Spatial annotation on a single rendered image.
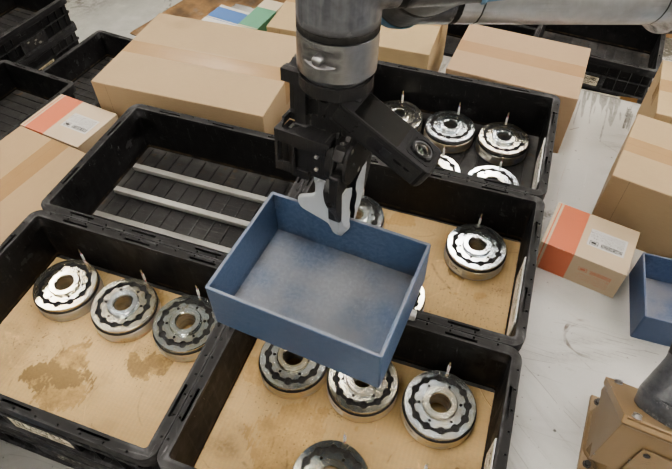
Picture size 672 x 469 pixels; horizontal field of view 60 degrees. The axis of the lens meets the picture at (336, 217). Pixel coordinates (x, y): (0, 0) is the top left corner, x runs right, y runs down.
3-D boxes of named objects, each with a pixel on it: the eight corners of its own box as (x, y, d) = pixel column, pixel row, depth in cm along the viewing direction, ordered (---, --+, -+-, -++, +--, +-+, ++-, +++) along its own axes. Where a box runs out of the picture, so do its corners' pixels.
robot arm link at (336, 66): (393, 18, 52) (355, 58, 47) (388, 63, 56) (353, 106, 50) (320, 0, 55) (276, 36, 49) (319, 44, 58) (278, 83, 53)
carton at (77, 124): (126, 140, 130) (117, 114, 125) (89, 173, 123) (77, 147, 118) (72, 120, 135) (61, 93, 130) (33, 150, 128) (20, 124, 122)
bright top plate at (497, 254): (507, 231, 102) (508, 229, 102) (504, 276, 96) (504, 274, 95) (450, 220, 104) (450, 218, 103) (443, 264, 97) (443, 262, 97)
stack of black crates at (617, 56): (619, 129, 230) (667, 26, 197) (608, 177, 212) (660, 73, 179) (519, 102, 242) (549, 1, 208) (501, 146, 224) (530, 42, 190)
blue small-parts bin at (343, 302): (425, 279, 69) (431, 243, 64) (379, 389, 60) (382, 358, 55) (277, 227, 75) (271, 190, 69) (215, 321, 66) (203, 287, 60)
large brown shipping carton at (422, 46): (442, 59, 165) (453, -8, 150) (419, 124, 146) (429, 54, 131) (310, 36, 173) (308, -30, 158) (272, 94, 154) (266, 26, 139)
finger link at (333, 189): (338, 200, 65) (342, 138, 59) (352, 205, 65) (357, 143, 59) (319, 226, 62) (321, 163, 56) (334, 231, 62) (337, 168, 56)
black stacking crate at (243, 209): (323, 191, 115) (322, 148, 106) (262, 312, 96) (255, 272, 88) (148, 147, 123) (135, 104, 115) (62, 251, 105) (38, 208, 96)
